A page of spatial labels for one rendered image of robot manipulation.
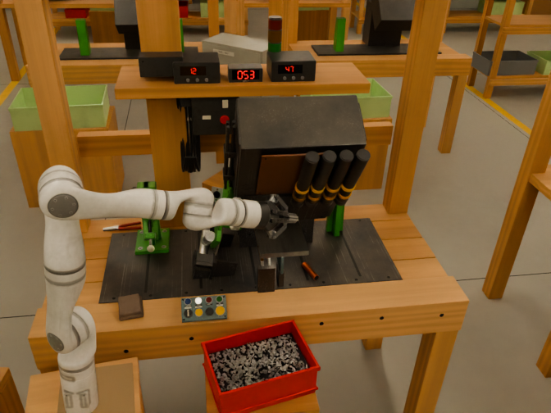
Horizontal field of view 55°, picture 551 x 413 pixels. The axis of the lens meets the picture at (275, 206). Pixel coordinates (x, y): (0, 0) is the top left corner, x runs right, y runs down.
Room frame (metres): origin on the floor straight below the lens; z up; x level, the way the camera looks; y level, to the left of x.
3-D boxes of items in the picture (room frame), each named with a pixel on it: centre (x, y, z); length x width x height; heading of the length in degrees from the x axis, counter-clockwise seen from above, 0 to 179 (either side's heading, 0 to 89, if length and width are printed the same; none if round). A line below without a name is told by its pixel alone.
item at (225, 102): (1.83, 0.23, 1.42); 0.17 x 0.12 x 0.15; 99
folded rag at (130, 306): (1.31, 0.48, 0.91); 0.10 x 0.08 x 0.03; 17
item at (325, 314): (1.36, 0.05, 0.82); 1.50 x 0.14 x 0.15; 99
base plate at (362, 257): (1.64, 0.09, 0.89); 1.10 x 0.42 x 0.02; 99
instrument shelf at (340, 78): (1.89, 0.13, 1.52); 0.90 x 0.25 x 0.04; 99
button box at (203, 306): (1.31, 0.23, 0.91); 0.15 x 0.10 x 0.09; 99
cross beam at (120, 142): (2.00, 0.15, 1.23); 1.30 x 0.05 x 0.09; 99
